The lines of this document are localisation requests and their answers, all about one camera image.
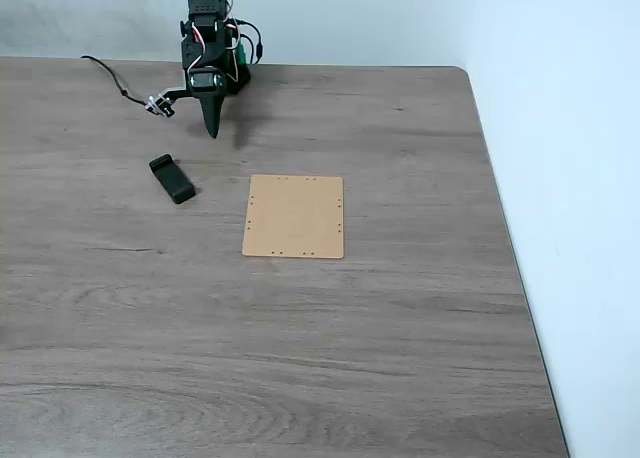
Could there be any black rectangular block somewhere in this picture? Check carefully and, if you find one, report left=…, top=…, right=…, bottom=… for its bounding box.
left=148, top=153, right=198, bottom=206

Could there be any tan board with holes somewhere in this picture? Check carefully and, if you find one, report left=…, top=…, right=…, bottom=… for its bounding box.
left=241, top=174, right=346, bottom=260

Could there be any small camera on black bracket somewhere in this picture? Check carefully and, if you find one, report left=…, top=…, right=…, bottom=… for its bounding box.
left=144, top=84, right=191, bottom=119

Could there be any black power cable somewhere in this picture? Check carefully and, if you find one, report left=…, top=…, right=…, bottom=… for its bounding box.
left=232, top=19, right=266, bottom=65

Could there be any black camera cable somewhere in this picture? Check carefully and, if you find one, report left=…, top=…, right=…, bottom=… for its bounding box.
left=80, top=54, right=151, bottom=105

